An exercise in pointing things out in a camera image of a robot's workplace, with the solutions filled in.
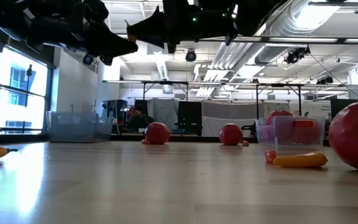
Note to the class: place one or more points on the black track light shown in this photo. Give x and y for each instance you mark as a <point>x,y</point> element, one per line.
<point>297,54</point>
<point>325,80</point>

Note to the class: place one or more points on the white ceiling pipes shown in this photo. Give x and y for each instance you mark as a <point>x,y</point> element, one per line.
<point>232,54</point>

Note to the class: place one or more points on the black monitor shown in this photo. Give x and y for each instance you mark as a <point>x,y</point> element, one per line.
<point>340,105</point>

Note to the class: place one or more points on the red bell pepper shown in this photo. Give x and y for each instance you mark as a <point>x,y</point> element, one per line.
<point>267,133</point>
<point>279,115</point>
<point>304,130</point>

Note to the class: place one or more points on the silver ventilation duct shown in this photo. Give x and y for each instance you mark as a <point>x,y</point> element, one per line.
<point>291,28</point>

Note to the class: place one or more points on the black panel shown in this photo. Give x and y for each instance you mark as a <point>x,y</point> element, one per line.
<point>190,118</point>

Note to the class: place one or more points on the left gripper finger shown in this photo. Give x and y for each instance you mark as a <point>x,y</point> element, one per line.
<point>109,56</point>
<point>117,43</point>

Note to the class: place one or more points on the clear plastic bin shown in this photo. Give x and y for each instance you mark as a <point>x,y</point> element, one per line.
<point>283,138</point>
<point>79,129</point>

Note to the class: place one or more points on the gray curtain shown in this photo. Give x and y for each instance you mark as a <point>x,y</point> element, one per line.
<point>166,109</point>

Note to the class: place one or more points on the overhead light bar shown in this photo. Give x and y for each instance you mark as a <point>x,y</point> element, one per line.
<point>291,40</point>

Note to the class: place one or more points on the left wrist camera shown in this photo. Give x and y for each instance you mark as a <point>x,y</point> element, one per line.
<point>90,11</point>

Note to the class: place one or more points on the bar clamp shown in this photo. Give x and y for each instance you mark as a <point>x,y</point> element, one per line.
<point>248,128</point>

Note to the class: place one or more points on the large window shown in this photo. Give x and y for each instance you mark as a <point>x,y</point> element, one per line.
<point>20,105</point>

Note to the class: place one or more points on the large red apple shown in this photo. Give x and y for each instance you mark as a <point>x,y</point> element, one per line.
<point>354,137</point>

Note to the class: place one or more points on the red chili pepper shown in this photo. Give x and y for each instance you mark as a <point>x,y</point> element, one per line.
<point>145,141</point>

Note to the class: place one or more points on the black aluminium table frame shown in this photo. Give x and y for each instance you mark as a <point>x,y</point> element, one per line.
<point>197,139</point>

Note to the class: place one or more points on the black metal gantry frame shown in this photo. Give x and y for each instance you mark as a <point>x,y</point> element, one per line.
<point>278,84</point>
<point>165,82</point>

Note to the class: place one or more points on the black tripod stand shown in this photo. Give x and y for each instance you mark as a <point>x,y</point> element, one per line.
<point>27,93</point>

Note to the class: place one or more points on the white printed board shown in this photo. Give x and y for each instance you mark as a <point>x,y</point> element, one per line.
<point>317,109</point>

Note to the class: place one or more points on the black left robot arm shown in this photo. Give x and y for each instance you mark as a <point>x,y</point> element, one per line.
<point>11,12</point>

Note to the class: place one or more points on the black ceiling spotlight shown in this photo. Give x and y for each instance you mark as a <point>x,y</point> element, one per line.
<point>88,60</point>
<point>190,56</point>

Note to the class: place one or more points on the small red strawberry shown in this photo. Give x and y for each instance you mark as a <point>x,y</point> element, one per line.
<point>270,156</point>

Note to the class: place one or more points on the clear left plastic bin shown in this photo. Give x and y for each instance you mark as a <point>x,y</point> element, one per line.
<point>79,129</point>

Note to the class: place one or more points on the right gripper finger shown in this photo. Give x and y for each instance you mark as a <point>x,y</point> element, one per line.
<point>160,40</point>
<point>151,26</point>

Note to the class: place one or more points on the person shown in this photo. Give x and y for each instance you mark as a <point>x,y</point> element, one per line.
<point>140,118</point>

